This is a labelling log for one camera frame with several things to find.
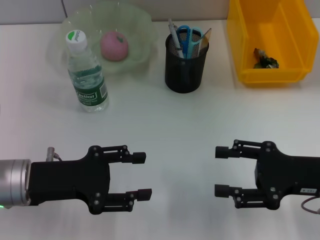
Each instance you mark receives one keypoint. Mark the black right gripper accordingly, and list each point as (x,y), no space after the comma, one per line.
(287,175)

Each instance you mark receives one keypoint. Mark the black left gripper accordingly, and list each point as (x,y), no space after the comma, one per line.
(70,182)

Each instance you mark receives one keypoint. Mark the clear green-label water bottle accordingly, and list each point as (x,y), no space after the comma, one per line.
(87,80)

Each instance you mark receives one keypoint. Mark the green plastic wrapper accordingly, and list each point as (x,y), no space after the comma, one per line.
(265,61)

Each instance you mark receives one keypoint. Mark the blue scissors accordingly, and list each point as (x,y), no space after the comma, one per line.
(186,45)

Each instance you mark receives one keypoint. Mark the clear plastic ruler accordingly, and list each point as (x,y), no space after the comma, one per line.
(205,40)

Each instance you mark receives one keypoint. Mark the silver ballpoint pen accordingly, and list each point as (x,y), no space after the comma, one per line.
(175,37)

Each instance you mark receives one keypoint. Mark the black mesh pen holder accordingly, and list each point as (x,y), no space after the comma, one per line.
(185,75)

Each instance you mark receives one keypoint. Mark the green translucent fruit bowl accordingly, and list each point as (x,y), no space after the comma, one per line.
(140,37)

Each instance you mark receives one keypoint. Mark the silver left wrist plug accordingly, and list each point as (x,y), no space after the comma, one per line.
(51,153)

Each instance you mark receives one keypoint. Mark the yellow plastic bin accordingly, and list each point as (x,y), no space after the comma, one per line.
(270,30)

